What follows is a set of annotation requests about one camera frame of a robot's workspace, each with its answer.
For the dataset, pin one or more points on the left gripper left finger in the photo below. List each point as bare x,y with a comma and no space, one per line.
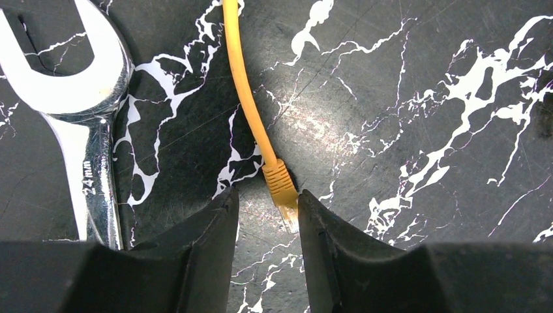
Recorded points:
187,268

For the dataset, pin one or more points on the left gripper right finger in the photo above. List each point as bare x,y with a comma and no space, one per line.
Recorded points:
349,271

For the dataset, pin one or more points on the silver open-end wrench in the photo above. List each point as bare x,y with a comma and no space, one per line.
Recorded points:
80,109

